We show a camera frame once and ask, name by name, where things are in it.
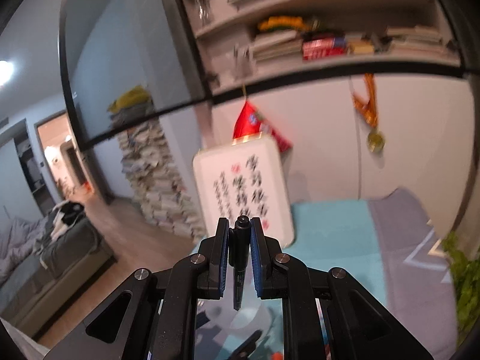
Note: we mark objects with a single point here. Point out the red hanging pennant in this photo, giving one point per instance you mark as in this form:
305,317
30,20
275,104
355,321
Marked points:
251,122

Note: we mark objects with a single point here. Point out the tall stack of books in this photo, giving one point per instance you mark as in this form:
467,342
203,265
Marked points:
157,185

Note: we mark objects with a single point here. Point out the black marker pen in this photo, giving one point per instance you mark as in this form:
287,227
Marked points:
239,244

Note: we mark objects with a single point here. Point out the grey sofa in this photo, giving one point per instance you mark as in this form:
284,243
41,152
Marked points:
45,262

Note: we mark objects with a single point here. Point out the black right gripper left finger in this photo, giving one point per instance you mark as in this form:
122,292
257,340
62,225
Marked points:
152,315

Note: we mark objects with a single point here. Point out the green plant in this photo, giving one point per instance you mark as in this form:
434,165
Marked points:
465,277

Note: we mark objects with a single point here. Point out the gold medal with orange ribbon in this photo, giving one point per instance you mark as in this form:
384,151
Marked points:
367,109

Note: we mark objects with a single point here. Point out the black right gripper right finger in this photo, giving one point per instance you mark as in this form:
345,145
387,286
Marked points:
326,314

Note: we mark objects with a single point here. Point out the white calligraphy sign board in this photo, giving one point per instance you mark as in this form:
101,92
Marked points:
245,177

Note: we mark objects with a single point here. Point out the teal and purple desk mat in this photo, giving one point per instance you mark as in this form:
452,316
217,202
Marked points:
384,243

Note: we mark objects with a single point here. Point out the wall bookshelf with books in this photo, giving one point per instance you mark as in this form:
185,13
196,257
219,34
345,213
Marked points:
256,44

